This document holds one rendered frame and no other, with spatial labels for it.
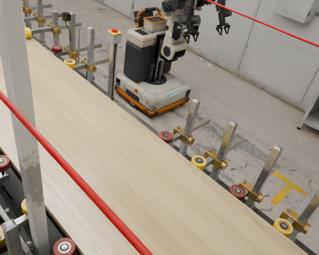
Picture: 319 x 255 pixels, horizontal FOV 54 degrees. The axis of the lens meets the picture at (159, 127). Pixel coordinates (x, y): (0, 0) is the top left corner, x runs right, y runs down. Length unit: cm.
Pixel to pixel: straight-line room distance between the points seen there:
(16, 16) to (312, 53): 375
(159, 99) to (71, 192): 202
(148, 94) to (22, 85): 250
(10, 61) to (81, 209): 75
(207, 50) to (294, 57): 135
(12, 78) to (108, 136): 94
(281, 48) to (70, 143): 328
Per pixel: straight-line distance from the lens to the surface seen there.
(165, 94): 334
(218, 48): 485
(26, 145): 98
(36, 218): 124
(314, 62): 423
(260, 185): 168
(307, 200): 182
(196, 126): 197
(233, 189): 157
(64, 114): 186
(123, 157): 159
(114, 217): 30
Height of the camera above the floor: 200
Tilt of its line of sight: 37 degrees down
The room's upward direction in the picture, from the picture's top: 11 degrees clockwise
